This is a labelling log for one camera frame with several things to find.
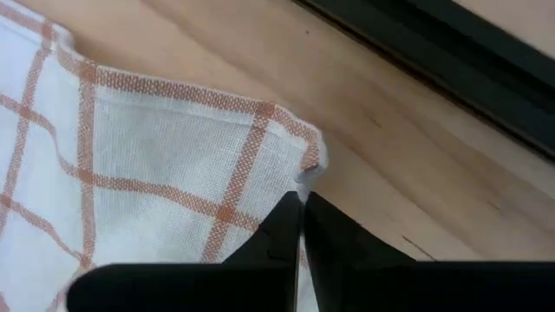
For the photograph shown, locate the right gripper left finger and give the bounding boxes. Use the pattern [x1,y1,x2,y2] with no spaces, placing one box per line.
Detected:
[67,192,304,312]

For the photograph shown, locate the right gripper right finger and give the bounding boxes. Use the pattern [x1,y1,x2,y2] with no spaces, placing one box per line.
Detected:
[303,192,555,312]

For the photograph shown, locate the white towel with orange checks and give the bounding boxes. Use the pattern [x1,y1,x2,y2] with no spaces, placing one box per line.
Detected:
[0,0,330,312]

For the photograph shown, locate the black aluminium table frame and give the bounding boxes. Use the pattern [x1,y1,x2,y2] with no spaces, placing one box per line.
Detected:
[289,0,555,162]

